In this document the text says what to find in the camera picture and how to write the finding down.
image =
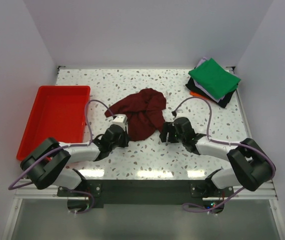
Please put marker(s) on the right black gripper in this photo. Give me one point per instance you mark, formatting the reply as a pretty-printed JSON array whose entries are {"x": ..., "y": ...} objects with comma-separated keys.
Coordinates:
[{"x": 170, "y": 131}]

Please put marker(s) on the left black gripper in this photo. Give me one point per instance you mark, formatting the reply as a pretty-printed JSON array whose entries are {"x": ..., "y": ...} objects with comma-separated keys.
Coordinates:
[{"x": 125, "y": 137}]

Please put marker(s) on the dark red t shirt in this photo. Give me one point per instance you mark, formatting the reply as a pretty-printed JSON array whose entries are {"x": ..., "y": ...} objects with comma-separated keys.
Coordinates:
[{"x": 144, "y": 111}]

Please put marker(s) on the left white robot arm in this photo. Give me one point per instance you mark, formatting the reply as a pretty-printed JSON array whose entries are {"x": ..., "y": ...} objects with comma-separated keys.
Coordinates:
[{"x": 46, "y": 165}]

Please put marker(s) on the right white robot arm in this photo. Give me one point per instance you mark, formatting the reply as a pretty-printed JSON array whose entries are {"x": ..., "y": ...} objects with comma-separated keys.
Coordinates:
[{"x": 250, "y": 166}]

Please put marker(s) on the orange folded t shirt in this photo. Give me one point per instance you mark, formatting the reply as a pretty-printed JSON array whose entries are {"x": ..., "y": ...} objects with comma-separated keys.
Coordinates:
[{"x": 194, "y": 94}]

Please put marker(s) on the black folded t shirt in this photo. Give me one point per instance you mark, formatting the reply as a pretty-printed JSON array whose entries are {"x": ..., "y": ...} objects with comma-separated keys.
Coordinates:
[{"x": 213, "y": 82}]

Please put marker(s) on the red plastic bin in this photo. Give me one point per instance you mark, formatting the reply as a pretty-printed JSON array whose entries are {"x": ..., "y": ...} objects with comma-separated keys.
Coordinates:
[{"x": 57, "y": 112}]

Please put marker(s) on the green folded t shirt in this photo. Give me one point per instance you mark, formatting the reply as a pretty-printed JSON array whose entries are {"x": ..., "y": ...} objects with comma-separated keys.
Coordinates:
[{"x": 213, "y": 77}]

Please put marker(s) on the lilac folded t shirt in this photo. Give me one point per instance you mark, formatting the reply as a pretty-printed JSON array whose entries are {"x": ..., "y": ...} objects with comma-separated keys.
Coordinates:
[{"x": 205, "y": 87}]

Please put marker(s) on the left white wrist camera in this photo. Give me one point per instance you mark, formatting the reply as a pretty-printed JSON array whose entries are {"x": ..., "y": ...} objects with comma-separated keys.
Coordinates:
[{"x": 120, "y": 120}]

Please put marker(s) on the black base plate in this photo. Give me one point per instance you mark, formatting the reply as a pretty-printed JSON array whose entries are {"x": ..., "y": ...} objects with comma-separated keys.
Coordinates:
[{"x": 150, "y": 192}]

